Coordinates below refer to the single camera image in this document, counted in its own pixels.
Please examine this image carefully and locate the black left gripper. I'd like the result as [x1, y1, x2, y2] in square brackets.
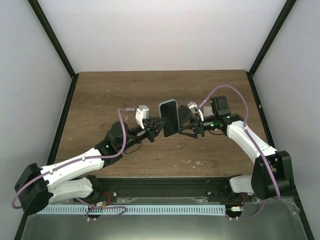
[120, 116, 168, 151]

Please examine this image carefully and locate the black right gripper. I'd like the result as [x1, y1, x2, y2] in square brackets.
[176, 114, 218, 139]

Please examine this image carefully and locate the teal phone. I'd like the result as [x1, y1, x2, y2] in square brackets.
[158, 99, 180, 138]

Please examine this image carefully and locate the cream phone case with ring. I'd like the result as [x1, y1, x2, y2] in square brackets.
[203, 106, 214, 117]

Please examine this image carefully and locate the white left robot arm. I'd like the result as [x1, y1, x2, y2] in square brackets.
[11, 117, 167, 216]

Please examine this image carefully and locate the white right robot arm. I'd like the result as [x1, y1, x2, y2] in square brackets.
[178, 96, 295, 202]

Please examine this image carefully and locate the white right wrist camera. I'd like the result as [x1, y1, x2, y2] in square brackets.
[187, 101, 204, 122]

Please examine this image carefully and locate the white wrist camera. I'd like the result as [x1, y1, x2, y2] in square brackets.
[187, 101, 204, 122]
[135, 105, 150, 129]

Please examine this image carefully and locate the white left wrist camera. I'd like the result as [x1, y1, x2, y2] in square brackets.
[135, 105, 150, 129]

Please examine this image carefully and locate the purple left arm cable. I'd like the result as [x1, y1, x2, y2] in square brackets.
[11, 107, 137, 222]

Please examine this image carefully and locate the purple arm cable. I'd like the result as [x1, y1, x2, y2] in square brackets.
[11, 107, 137, 222]
[197, 84, 281, 201]

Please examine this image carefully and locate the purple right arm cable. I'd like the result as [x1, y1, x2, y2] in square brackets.
[197, 84, 281, 201]

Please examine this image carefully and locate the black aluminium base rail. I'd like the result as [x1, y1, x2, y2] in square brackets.
[83, 177, 252, 204]

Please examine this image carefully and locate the light blue slotted cable duct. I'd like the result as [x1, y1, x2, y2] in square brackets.
[38, 204, 226, 216]

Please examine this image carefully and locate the black right frame post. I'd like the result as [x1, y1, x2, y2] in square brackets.
[246, 0, 298, 76]

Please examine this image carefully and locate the black frame post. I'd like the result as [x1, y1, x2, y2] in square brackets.
[26, 0, 77, 79]
[246, 0, 298, 76]

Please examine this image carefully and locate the black left frame post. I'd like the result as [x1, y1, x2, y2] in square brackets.
[26, 0, 77, 79]

